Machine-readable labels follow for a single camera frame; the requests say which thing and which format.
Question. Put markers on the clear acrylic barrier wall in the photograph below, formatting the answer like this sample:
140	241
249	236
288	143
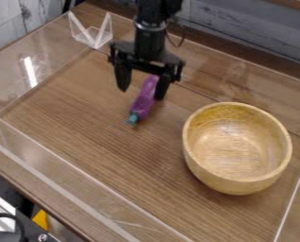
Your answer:
89	207

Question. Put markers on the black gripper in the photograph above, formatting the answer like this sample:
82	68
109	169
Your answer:
146	55

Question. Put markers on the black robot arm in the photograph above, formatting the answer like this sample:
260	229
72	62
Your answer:
153	14

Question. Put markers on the purple toy eggplant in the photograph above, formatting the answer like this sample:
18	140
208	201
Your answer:
144	101

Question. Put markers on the brown wooden bowl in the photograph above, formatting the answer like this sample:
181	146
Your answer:
237	147

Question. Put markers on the clear acrylic corner bracket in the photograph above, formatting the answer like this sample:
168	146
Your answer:
96	37

